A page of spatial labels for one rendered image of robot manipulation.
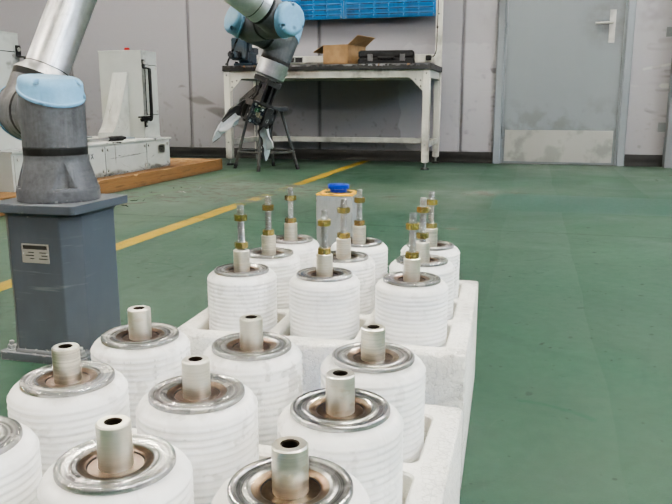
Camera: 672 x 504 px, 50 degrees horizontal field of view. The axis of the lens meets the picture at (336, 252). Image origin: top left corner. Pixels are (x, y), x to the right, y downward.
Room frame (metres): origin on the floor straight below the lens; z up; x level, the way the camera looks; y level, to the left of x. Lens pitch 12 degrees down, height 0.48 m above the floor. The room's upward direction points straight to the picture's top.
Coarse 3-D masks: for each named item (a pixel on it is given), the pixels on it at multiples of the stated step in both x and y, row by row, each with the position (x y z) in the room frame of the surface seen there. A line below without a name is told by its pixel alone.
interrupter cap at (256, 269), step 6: (228, 264) 1.00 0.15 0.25; (252, 264) 1.00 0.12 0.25; (258, 264) 1.00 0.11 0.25; (216, 270) 0.96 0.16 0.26; (222, 270) 0.96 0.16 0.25; (228, 270) 0.97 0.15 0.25; (252, 270) 0.98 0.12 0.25; (258, 270) 0.96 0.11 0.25; (264, 270) 0.96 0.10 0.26; (228, 276) 0.94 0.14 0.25; (234, 276) 0.94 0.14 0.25; (240, 276) 0.94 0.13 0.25; (246, 276) 0.94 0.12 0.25; (252, 276) 0.94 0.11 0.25
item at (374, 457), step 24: (288, 408) 0.51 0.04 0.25; (288, 432) 0.48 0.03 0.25; (312, 432) 0.47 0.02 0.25; (360, 432) 0.47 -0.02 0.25; (384, 432) 0.48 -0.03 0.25; (336, 456) 0.46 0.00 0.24; (360, 456) 0.46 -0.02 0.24; (384, 456) 0.47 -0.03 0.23; (360, 480) 0.46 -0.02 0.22; (384, 480) 0.47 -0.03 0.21
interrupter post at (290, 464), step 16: (272, 448) 0.39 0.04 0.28; (288, 448) 0.39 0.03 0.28; (304, 448) 0.39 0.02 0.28; (272, 464) 0.39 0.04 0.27; (288, 464) 0.38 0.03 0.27; (304, 464) 0.39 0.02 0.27; (272, 480) 0.39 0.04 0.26; (288, 480) 0.38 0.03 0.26; (304, 480) 0.39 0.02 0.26; (288, 496) 0.38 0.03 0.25
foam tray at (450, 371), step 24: (288, 312) 1.01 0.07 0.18; (456, 312) 1.01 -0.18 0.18; (192, 336) 0.91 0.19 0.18; (216, 336) 0.90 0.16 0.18; (288, 336) 0.90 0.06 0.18; (360, 336) 0.90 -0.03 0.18; (456, 336) 0.90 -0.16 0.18; (312, 360) 0.87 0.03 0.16; (432, 360) 0.84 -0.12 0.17; (456, 360) 0.83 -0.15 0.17; (312, 384) 0.87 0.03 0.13; (432, 384) 0.84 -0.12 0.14; (456, 384) 0.83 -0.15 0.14
